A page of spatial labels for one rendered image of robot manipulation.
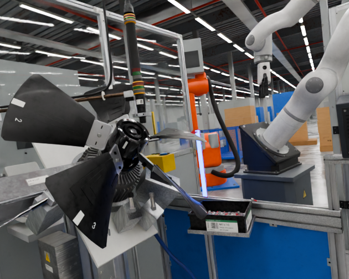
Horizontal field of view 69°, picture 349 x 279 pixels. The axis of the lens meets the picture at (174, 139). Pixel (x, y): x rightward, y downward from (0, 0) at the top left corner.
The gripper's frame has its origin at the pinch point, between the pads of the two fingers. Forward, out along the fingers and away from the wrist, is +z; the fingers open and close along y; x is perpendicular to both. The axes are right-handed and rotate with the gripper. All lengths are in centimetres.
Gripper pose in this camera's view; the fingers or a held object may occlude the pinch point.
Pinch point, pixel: (263, 94)
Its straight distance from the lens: 134.4
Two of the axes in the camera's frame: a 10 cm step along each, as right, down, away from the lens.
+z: 0.3, 10.0, 0.6
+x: -9.8, 0.2, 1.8
